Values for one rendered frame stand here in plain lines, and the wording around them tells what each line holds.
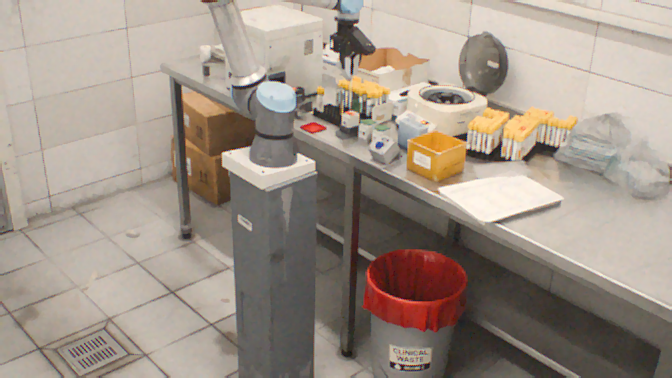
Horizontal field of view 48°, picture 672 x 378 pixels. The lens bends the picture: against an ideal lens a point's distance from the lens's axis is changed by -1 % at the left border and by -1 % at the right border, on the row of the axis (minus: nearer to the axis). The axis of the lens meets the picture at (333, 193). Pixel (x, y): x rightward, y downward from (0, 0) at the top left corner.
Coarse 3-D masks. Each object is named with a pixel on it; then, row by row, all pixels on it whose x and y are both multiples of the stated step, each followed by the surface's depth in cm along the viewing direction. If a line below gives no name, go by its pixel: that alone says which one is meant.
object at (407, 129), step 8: (400, 120) 254; (408, 120) 254; (400, 128) 255; (408, 128) 252; (416, 128) 249; (424, 128) 249; (400, 136) 256; (408, 136) 253; (416, 136) 250; (400, 144) 257
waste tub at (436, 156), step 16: (416, 144) 237; (432, 144) 248; (448, 144) 244; (464, 144) 238; (416, 160) 239; (432, 160) 234; (448, 160) 235; (464, 160) 241; (432, 176) 236; (448, 176) 239
